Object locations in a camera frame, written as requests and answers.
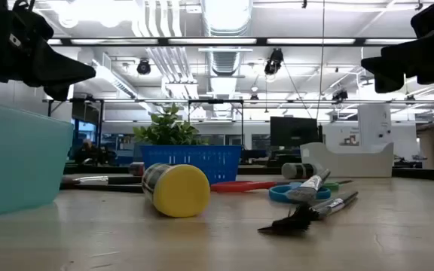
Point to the white pillar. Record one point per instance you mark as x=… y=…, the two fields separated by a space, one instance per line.
x=375 y=124

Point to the red scissors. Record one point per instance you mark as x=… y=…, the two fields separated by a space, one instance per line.
x=239 y=186

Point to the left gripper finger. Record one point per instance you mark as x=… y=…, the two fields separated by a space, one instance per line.
x=58 y=93
x=58 y=67

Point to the blue plastic basket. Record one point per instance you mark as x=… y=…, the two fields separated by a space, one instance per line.
x=217 y=162

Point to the grey-bristle paintbrush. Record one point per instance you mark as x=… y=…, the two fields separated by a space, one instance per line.
x=309 y=186

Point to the blue scissors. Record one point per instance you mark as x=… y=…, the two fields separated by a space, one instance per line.
x=277 y=193

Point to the teal plastic bin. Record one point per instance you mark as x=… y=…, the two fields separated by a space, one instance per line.
x=13 y=158

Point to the green potted plant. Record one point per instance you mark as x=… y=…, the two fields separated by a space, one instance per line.
x=166 y=130

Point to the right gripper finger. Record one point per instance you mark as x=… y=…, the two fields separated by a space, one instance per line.
x=424 y=56
x=389 y=83

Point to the black overhead frame beam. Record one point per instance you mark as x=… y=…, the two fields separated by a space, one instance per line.
x=261 y=41

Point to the black ceiling camera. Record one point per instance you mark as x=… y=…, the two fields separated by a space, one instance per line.
x=339 y=95
x=273 y=62
x=143 y=67

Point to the green scissors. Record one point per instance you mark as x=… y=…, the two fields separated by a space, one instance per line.
x=332 y=185

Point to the yellow paint bottle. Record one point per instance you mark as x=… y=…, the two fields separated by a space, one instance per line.
x=179 y=192

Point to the person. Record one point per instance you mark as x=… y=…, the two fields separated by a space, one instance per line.
x=89 y=152

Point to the black computer monitor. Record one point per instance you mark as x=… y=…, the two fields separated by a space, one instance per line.
x=294 y=131

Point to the white plastic bin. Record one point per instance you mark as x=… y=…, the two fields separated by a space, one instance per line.
x=352 y=163

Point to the small black fan paintbrush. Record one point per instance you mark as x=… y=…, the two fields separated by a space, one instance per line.
x=292 y=224

